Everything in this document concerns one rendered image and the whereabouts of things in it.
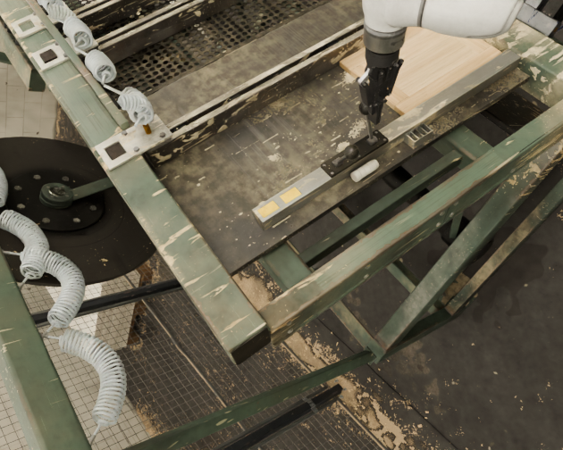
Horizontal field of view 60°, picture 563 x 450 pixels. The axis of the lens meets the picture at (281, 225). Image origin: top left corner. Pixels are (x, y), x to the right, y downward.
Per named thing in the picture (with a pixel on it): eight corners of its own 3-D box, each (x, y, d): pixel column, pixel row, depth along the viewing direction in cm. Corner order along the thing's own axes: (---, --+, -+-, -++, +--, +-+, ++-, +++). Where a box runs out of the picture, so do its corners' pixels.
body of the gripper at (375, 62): (380, 60, 103) (376, 93, 111) (409, 43, 105) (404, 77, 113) (357, 42, 107) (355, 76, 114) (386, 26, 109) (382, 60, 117)
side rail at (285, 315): (578, 128, 144) (596, 99, 134) (274, 348, 115) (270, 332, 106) (561, 116, 147) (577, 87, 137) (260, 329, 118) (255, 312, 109)
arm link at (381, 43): (417, 20, 100) (413, 45, 105) (387, 1, 105) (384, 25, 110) (384, 39, 98) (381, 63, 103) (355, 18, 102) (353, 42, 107)
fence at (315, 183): (516, 67, 150) (521, 56, 147) (264, 230, 126) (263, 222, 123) (504, 59, 153) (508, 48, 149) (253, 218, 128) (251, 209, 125)
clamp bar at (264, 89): (435, 16, 166) (450, -55, 146) (123, 193, 136) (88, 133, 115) (414, 3, 171) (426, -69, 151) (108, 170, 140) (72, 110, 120)
